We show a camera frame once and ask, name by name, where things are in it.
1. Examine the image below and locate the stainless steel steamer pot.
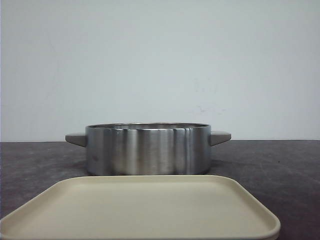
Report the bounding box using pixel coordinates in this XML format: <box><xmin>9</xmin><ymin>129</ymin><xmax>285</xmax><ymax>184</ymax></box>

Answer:
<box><xmin>65</xmin><ymin>122</ymin><xmax>232</xmax><ymax>176</ymax></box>

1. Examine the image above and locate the cream rectangular plastic tray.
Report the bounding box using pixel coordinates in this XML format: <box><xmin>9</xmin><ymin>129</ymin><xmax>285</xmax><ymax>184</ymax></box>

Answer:
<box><xmin>0</xmin><ymin>175</ymin><xmax>281</xmax><ymax>240</ymax></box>

